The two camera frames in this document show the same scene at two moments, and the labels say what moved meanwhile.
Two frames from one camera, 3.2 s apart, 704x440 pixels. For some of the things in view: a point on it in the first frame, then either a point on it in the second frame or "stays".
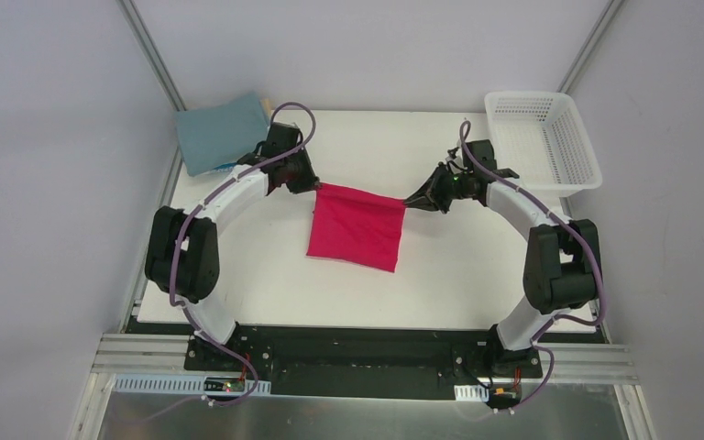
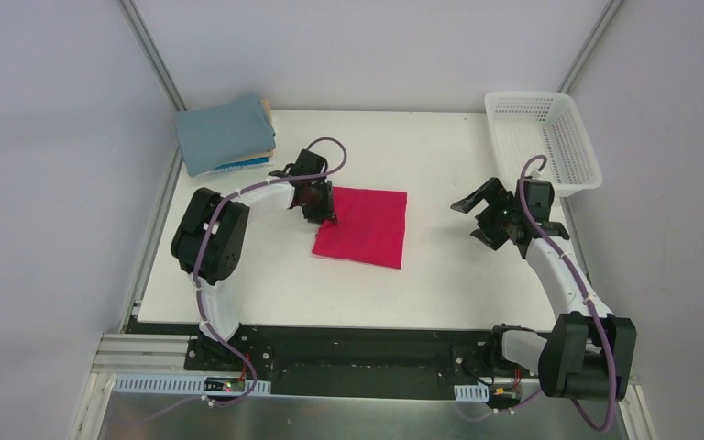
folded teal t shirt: x=221 y=132 stays
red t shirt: x=357 y=226 stays
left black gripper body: x=299 y=179 to x=318 y=203
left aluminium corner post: x=149 y=49 stays
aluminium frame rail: x=561 y=357 stays
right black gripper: x=439 y=189 to x=492 y=211
